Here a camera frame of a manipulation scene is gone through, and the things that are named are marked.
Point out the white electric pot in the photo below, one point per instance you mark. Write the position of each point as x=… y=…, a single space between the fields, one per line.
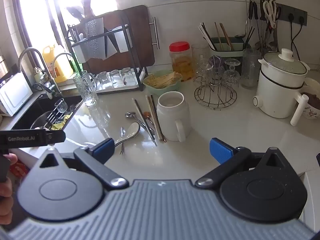
x=277 y=97

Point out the red lid plastic jar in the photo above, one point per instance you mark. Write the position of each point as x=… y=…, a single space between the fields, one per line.
x=181 y=65

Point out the yellow cloth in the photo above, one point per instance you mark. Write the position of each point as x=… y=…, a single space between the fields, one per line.
x=63 y=121

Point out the patterned white bowl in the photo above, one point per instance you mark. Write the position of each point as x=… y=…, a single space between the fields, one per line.
x=313 y=105

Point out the black dish rack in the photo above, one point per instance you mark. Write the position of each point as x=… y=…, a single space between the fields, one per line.
x=132 y=55

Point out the red bag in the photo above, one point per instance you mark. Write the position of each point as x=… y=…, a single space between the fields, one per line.
x=20 y=171

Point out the green plastic basket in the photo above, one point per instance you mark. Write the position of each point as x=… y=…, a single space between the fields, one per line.
x=172 y=88

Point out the row of upturned glasses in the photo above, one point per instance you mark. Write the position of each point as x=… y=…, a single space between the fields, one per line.
x=117 y=89

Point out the yellow oil bottle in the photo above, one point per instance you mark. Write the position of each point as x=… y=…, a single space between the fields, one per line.
x=58 y=65

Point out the black wall outlet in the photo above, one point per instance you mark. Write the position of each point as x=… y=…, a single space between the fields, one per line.
x=295 y=13

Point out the metal spoon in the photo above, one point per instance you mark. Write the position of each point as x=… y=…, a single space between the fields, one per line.
x=130 y=115

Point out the textured glass pitcher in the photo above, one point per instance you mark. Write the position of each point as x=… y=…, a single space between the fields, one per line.
x=250 y=70

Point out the person's left hand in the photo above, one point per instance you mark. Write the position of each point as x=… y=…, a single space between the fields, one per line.
x=12 y=159

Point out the green utensil holder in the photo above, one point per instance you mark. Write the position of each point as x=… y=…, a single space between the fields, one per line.
x=232 y=52

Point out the textured glass plate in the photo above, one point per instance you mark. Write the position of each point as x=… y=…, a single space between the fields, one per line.
x=93 y=37

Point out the dark brown chopstick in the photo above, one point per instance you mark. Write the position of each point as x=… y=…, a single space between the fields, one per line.
x=158 y=120

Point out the white ceramic mug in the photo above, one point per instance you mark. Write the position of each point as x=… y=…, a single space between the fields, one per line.
x=172 y=115

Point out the bunch of assorted chopsticks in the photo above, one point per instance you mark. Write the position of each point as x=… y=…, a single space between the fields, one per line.
x=226 y=37

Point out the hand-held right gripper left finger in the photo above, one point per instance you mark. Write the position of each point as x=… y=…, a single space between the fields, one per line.
x=105 y=148

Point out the tall clear glass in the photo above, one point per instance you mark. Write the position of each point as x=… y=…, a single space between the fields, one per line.
x=199 y=52

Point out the grey chopstick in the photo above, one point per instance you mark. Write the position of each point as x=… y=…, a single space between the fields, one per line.
x=147 y=125

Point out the purple glass cup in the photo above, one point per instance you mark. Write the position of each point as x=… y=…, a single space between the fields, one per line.
x=215 y=61

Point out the wooden cutting board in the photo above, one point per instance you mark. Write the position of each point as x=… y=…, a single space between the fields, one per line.
x=140 y=37

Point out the white box appliance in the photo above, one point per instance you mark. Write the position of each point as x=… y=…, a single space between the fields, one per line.
x=15 y=95

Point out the bundle of thin bamboo sticks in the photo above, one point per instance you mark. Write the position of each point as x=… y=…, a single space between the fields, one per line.
x=162 y=79

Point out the clear drinking glass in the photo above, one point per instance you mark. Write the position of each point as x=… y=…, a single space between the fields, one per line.
x=103 y=80
x=115 y=78
x=128 y=76

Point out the dark cooking utensils bunch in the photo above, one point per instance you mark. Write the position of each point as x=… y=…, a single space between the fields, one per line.
x=81 y=10

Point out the tall metal faucet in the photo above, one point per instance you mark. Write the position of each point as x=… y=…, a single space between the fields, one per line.
x=27 y=51

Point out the clear stemmed glass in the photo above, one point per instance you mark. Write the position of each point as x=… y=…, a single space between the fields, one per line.
x=203 y=67
x=232 y=70

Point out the copper spoon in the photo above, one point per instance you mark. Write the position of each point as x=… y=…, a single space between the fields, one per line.
x=147 y=115

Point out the hanging kitchen utensils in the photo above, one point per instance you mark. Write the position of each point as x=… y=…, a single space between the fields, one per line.
x=252 y=17

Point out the small stemmed glass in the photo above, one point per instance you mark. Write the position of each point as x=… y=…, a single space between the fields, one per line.
x=61 y=105

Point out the textured glass mug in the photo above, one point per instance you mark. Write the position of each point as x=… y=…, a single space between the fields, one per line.
x=86 y=90

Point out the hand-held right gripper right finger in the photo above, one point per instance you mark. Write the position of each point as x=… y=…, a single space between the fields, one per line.
x=221 y=151

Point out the small metal faucet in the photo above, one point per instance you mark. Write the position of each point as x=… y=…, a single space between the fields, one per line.
x=62 y=54

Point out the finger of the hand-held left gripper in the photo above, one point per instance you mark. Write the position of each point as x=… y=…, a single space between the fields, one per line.
x=57 y=136

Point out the small metal fork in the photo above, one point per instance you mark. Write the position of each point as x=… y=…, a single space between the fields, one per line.
x=122 y=140

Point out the black kitchen sink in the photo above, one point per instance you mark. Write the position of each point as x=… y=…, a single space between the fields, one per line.
x=27 y=120

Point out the white ceramic spoon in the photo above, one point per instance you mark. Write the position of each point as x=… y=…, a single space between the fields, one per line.
x=130 y=131

